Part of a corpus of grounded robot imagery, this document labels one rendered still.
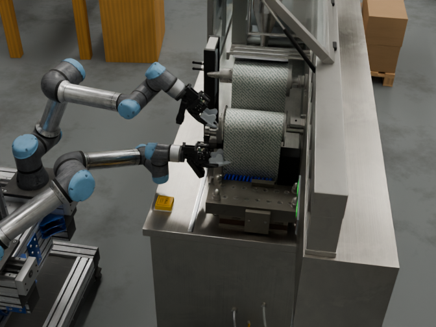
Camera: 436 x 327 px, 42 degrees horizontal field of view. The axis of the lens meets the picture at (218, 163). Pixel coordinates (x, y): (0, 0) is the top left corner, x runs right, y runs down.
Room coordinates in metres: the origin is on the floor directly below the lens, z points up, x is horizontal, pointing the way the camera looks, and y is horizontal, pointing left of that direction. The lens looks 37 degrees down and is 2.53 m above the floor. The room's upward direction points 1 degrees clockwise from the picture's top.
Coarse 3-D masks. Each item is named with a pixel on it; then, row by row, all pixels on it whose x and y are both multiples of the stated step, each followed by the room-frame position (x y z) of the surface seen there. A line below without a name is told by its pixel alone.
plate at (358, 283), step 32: (352, 0) 2.88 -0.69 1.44; (352, 32) 2.48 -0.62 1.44; (352, 64) 2.15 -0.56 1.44; (352, 96) 1.89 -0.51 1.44; (352, 128) 1.66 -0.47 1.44; (352, 160) 1.47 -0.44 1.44; (352, 192) 1.31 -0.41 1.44; (384, 192) 1.32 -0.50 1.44; (352, 224) 1.17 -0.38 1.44; (384, 224) 1.17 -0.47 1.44; (320, 256) 1.05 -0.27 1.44; (352, 256) 1.05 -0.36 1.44; (384, 256) 1.05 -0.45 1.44; (320, 288) 1.04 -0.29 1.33; (352, 288) 1.02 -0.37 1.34; (384, 288) 1.01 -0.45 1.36; (320, 320) 1.03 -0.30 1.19; (352, 320) 1.02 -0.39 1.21
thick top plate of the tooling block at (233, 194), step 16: (208, 192) 1.79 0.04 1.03; (224, 192) 1.79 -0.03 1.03; (240, 192) 1.79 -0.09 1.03; (256, 192) 1.79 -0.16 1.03; (272, 192) 1.80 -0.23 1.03; (288, 192) 1.80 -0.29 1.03; (208, 208) 1.72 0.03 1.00; (224, 208) 1.72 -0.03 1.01; (240, 208) 1.71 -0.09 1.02; (256, 208) 1.70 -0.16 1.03; (272, 208) 1.70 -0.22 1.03; (288, 208) 1.70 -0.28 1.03
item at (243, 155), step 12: (228, 144) 1.91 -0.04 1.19; (240, 144) 1.91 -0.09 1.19; (252, 144) 1.90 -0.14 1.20; (264, 144) 1.89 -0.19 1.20; (228, 156) 1.91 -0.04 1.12; (240, 156) 1.91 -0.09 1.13; (252, 156) 1.90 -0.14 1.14; (264, 156) 1.89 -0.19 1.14; (276, 156) 1.89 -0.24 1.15; (228, 168) 1.91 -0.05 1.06; (240, 168) 1.91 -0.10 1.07; (252, 168) 1.90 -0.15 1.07; (264, 168) 1.89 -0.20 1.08; (276, 168) 1.89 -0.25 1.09; (276, 180) 1.88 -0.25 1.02
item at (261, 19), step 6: (258, 12) 2.62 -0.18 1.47; (258, 18) 2.64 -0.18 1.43; (264, 18) 2.62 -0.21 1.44; (270, 18) 2.62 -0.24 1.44; (258, 24) 2.65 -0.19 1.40; (264, 24) 2.63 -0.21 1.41; (270, 24) 2.63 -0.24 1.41; (264, 30) 2.64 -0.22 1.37; (270, 30) 2.65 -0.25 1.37; (264, 36) 2.65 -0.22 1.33; (264, 42) 2.66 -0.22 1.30
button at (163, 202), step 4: (160, 196) 1.88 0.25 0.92; (164, 196) 1.88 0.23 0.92; (156, 200) 1.85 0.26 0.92; (160, 200) 1.85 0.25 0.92; (164, 200) 1.85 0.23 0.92; (168, 200) 1.85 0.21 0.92; (172, 200) 1.85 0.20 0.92; (156, 204) 1.83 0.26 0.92; (160, 204) 1.83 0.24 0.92; (164, 204) 1.83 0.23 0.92; (168, 204) 1.83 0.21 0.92; (172, 204) 1.84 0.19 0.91; (156, 208) 1.82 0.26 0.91; (160, 208) 1.82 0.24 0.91; (164, 208) 1.82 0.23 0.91; (168, 208) 1.81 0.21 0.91
